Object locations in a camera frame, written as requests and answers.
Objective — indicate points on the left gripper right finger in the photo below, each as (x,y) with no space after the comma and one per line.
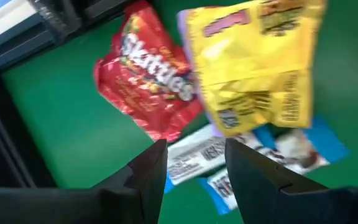
(259,193)

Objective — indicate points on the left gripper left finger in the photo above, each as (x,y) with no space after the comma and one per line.
(148,193)

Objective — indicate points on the Hershey's cookies cream bar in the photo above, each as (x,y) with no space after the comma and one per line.
(197,155)
(297,149)

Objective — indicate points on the red Skittles candy pack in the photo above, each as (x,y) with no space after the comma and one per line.
(145,77)

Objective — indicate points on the yellow Sour Patch candy pack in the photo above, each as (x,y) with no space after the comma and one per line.
(253,68)

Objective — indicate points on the green table mat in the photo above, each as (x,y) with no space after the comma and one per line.
(73,130)

